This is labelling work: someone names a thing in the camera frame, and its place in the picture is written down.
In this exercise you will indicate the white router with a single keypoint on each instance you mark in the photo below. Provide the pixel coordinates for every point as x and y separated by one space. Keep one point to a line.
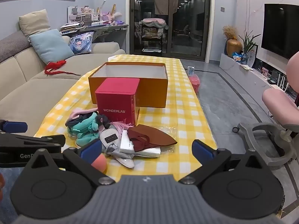
282 82

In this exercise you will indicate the light blue cushion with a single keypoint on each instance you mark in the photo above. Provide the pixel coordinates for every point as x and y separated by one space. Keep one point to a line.
50 45

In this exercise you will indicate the group of display boxes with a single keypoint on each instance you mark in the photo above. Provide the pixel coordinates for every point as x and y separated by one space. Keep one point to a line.
86 16

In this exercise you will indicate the dark scrunchie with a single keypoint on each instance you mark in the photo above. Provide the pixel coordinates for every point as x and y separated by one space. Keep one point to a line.
101 120

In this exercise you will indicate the dried flowers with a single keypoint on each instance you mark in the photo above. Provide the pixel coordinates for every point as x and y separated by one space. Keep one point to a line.
229 31

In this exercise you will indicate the blue cloth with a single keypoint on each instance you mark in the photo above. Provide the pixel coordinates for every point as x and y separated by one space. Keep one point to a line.
11 175

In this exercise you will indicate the loose papers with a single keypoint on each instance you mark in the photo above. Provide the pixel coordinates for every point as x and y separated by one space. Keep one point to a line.
247 67

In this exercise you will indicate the red cube box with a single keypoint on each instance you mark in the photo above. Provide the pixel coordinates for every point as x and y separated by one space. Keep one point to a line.
114 102

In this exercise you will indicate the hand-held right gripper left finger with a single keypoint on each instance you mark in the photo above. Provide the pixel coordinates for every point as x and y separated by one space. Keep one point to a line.
91 148

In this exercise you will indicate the green potted plant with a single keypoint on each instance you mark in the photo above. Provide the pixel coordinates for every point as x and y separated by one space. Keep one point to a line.
248 43

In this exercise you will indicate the red ribbon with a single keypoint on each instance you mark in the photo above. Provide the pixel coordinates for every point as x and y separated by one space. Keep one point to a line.
55 65

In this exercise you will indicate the pink blanket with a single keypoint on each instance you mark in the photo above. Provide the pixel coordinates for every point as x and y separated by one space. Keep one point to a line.
154 22

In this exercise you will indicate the black television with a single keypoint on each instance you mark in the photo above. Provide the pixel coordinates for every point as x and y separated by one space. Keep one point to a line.
280 30

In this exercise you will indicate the pink office chair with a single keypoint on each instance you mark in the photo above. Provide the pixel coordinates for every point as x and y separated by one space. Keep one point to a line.
278 98

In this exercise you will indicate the beige cushion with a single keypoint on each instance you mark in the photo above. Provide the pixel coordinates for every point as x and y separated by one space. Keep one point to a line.
33 22

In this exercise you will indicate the gold vase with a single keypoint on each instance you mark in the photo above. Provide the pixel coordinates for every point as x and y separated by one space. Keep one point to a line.
233 47

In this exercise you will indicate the pink tassel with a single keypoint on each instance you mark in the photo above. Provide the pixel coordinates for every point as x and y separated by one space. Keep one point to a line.
119 124

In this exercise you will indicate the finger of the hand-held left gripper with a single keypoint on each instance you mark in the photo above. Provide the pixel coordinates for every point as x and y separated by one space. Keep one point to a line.
16 127
46 140

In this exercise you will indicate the orange cardboard box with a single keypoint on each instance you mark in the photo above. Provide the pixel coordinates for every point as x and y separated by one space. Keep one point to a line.
151 93

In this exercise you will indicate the peach soft ball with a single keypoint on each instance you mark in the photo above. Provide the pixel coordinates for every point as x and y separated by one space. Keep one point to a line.
100 164

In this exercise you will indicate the dark grey cloth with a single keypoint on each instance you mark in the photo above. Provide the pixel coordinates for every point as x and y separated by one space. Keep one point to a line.
74 122

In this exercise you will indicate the yellow checkered tablecloth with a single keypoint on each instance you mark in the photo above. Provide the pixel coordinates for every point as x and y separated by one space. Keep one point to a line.
186 126

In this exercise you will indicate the clear plastic bag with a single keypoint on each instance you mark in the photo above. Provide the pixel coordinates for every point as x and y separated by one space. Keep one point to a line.
172 130

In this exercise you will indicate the glass sliding door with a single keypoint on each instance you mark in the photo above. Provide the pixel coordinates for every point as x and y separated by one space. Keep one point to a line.
186 28

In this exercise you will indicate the grey desk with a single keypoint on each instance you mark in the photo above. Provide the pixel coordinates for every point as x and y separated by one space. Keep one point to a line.
105 29

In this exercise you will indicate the blue snack bag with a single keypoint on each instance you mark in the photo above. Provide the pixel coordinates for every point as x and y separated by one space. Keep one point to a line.
237 56

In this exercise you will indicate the beige sofa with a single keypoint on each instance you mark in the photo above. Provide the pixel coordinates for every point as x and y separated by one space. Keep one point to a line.
28 91

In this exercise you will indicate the hanging towel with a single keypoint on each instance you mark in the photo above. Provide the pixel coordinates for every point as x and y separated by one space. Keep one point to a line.
165 3

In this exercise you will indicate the blue glass vase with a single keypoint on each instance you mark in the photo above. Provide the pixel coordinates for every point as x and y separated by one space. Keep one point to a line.
244 59

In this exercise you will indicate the small milk carton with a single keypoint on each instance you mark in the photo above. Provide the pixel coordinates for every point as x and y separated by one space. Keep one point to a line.
191 71

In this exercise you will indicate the pink stool with carton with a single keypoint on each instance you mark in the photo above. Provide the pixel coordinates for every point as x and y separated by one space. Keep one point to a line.
195 84

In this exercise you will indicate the grey television cabinet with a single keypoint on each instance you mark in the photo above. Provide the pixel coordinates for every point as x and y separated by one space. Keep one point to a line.
252 79

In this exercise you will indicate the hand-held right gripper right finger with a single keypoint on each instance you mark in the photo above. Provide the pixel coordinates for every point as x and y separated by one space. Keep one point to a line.
202 149

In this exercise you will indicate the stack of magazines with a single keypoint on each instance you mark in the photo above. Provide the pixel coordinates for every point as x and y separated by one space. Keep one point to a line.
70 28

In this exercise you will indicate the printed figure cushion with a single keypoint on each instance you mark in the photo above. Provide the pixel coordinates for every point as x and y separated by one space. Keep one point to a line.
80 43

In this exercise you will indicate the black shelf cart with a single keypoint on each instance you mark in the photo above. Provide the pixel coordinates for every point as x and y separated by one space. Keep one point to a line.
151 37

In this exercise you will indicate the white packet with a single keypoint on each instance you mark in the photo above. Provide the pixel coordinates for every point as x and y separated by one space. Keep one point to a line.
149 152

